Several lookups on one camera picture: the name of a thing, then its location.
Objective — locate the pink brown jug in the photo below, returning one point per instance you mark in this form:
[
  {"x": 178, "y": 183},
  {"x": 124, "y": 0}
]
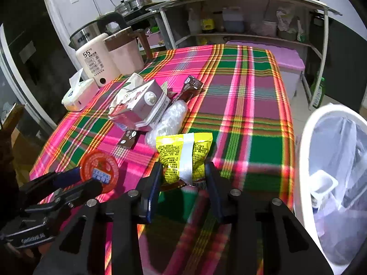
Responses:
[{"x": 123, "y": 54}]

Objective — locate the white plastic bottle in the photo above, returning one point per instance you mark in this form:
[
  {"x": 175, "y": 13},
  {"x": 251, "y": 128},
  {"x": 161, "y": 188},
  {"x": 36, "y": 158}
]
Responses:
[{"x": 194, "y": 21}]

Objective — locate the steel electric kettle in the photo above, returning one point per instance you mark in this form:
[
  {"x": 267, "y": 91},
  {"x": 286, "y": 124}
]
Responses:
[{"x": 83, "y": 34}]

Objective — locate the white tissue pack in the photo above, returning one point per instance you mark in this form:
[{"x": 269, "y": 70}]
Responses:
[{"x": 80, "y": 94}]

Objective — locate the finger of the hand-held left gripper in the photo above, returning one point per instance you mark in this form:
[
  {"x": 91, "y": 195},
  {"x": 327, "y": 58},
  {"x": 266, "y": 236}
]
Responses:
[
  {"x": 83, "y": 192},
  {"x": 68, "y": 176}
]

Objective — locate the white round trash bin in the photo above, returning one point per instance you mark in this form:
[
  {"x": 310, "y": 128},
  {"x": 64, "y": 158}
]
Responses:
[{"x": 308, "y": 137}]

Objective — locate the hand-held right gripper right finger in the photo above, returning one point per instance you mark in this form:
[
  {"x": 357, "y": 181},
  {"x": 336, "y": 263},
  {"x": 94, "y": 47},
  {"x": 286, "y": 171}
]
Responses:
[{"x": 213, "y": 194}]

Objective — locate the black cabinet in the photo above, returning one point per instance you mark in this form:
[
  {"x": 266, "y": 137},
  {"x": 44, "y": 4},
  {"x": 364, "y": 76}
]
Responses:
[{"x": 344, "y": 63}]

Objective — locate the white drink carton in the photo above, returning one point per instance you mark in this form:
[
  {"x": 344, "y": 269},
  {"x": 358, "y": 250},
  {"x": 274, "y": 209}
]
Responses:
[{"x": 143, "y": 106}]

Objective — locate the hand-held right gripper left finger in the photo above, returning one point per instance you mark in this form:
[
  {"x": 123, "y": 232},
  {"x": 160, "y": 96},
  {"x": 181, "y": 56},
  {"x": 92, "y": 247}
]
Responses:
[{"x": 150, "y": 194}]

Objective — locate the yellow oil bottle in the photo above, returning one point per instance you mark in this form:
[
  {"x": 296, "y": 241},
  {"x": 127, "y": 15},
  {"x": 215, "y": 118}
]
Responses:
[{"x": 208, "y": 23}]

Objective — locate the crumpled white plastic bag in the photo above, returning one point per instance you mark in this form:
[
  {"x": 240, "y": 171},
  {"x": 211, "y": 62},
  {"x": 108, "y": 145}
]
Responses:
[{"x": 288, "y": 23}]

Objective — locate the white plastic tub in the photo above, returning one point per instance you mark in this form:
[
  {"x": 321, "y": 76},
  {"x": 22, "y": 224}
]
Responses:
[{"x": 269, "y": 28}]

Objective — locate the green plastic bottle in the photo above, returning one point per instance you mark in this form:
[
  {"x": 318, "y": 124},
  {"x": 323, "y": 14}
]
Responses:
[{"x": 318, "y": 94}]

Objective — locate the red round foil lid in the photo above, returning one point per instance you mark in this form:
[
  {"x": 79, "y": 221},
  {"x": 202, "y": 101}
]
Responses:
[{"x": 99, "y": 166}]

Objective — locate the small brown wrapper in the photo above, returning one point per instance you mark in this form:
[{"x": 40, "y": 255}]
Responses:
[{"x": 129, "y": 139}]

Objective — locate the clear plastic bag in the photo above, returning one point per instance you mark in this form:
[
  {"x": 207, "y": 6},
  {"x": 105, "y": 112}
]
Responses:
[{"x": 169, "y": 117}]

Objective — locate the yellow snack packet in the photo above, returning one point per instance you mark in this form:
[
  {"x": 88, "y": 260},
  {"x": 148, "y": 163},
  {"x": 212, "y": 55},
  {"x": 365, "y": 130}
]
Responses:
[{"x": 172, "y": 154}]

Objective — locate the brown stick sachet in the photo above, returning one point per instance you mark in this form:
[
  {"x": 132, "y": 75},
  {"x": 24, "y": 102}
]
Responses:
[{"x": 190, "y": 86}]

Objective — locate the clear bin liner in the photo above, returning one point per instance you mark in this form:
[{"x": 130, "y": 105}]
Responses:
[{"x": 344, "y": 149}]

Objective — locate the cream water dispenser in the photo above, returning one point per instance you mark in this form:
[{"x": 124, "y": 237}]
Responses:
[{"x": 94, "y": 60}]

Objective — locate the pink green plaid tablecloth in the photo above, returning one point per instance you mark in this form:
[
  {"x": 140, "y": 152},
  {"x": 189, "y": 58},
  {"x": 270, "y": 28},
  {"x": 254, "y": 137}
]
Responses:
[{"x": 243, "y": 106}]

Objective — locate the blue plastic jug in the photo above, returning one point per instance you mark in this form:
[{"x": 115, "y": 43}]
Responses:
[{"x": 232, "y": 20}]

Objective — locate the white printed paper cup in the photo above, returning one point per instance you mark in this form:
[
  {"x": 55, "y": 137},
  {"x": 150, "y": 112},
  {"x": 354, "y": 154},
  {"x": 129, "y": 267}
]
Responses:
[{"x": 324, "y": 182}]

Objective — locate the purple lid storage box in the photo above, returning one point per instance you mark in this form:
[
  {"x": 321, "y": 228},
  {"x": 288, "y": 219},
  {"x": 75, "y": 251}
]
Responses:
[{"x": 286, "y": 60}]

